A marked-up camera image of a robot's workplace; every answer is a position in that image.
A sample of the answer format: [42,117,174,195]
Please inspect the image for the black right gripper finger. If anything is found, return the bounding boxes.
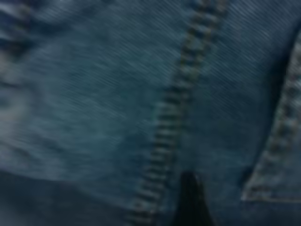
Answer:
[173,172,217,226]

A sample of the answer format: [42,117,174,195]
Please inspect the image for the blue denim pants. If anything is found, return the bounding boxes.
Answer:
[0,0,301,226]

